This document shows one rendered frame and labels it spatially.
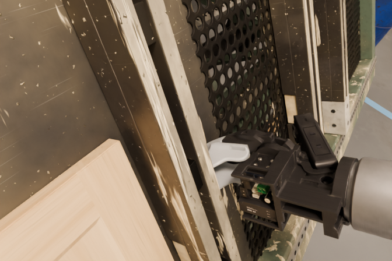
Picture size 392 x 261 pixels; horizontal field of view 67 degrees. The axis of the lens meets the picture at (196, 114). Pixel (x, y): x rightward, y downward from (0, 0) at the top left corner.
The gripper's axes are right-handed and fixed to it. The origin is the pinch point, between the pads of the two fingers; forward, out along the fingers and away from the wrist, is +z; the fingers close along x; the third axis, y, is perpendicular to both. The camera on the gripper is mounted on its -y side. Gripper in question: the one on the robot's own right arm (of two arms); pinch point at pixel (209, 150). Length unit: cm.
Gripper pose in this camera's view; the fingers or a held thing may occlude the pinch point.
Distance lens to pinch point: 45.6
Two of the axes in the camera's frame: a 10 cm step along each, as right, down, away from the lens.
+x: 2.6, 8.6, 4.4
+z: -7.8, -0.8, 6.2
